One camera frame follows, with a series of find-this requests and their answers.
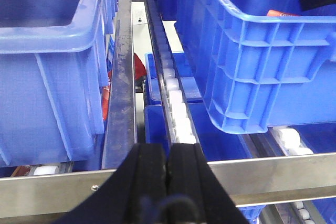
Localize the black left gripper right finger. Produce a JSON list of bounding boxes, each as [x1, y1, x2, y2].
[[167, 144, 248, 223]]

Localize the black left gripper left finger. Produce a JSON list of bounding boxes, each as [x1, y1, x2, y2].
[[55, 144, 166, 223]]

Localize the steel front shelf bar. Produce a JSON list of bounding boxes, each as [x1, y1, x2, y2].
[[1, 153, 335, 218]]

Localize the small blue bin lower level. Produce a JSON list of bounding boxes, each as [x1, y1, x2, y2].
[[145, 52, 203, 105]]

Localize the blue bin right lower shelf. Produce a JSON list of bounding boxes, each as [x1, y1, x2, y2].
[[153, 0, 336, 134]]

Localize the blue bin shelf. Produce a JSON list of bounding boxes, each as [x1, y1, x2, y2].
[[153, 0, 336, 134], [1, 0, 118, 167]]

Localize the blue bin centre lower shelf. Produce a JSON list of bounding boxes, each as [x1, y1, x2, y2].
[[1, 0, 118, 167]]

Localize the red package in bin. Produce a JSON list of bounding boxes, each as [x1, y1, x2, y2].
[[267, 9, 299, 17]]

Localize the right roller track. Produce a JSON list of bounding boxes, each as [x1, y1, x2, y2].
[[270, 126, 326, 223]]

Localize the steel divider rail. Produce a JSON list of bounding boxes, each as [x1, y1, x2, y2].
[[101, 0, 137, 169]]

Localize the roller track rail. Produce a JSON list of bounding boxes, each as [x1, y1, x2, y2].
[[145, 0, 200, 151]]

